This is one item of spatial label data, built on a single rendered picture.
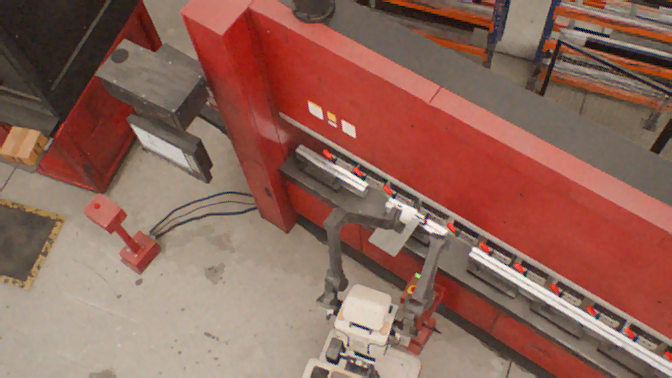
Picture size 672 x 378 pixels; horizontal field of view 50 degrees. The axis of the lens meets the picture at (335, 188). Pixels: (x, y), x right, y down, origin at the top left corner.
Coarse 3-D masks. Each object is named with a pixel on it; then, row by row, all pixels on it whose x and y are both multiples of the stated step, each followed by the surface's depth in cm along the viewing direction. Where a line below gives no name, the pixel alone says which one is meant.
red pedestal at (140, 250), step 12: (96, 204) 450; (108, 204) 453; (96, 216) 450; (108, 216) 449; (120, 216) 455; (108, 228) 450; (120, 228) 476; (132, 240) 497; (144, 240) 515; (120, 252) 512; (132, 252) 511; (144, 252) 511; (156, 252) 522; (132, 264) 515; (144, 264) 516
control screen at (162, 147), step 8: (136, 128) 389; (144, 136) 393; (152, 136) 385; (144, 144) 406; (152, 144) 398; (160, 144) 390; (168, 144) 382; (160, 152) 403; (168, 152) 394; (176, 152) 386; (176, 160) 399; (184, 160) 391
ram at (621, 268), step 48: (288, 48) 335; (288, 96) 379; (336, 96) 345; (336, 144) 392; (384, 144) 354; (432, 144) 324; (432, 192) 365; (480, 192) 333; (528, 192) 306; (528, 240) 342; (576, 240) 313; (624, 240) 289; (624, 288) 321
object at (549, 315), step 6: (534, 306) 395; (540, 312) 393; (546, 312) 393; (552, 312) 393; (546, 318) 393; (552, 318) 392; (558, 318) 391; (564, 318) 391; (558, 324) 390; (564, 324) 390; (570, 324) 389; (564, 330) 391; (570, 330) 388; (576, 330) 388; (582, 330) 388; (576, 336) 387
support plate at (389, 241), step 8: (408, 224) 411; (416, 224) 411; (376, 232) 411; (384, 232) 410; (392, 232) 410; (408, 232) 409; (368, 240) 409; (376, 240) 408; (384, 240) 408; (392, 240) 408; (400, 240) 407; (384, 248) 406; (392, 248) 406; (400, 248) 405
